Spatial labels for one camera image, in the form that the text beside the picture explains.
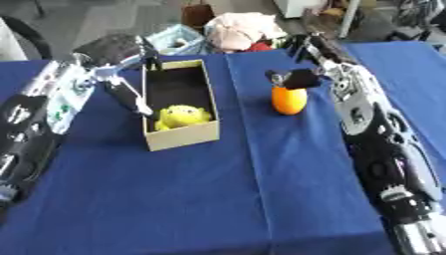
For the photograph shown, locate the orange toy fruit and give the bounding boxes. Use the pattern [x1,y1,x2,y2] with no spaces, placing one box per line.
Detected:
[270,85,311,117]

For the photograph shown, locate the brown bag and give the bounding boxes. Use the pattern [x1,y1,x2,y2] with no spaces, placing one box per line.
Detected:
[179,2,218,30]

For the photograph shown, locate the yellow soft toy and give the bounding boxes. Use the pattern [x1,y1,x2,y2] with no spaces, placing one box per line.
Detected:
[153,104,215,131]

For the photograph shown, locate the pink and white cloth bundle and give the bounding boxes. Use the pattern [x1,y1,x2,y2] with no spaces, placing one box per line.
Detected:
[203,11,290,53]

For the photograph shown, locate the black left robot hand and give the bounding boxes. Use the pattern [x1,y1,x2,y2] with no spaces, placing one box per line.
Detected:
[71,32,166,118]

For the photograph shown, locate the tan cardboard box black inside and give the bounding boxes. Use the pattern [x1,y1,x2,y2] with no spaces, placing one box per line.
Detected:
[139,59,223,152]

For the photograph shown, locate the pale blue basket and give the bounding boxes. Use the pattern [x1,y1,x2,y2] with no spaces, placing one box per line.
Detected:
[144,23,213,56]

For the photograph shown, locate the red object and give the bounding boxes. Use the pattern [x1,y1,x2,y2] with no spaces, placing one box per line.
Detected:
[245,41,276,53]

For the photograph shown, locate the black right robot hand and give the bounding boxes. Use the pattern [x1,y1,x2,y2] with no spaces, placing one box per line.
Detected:
[263,32,357,92]

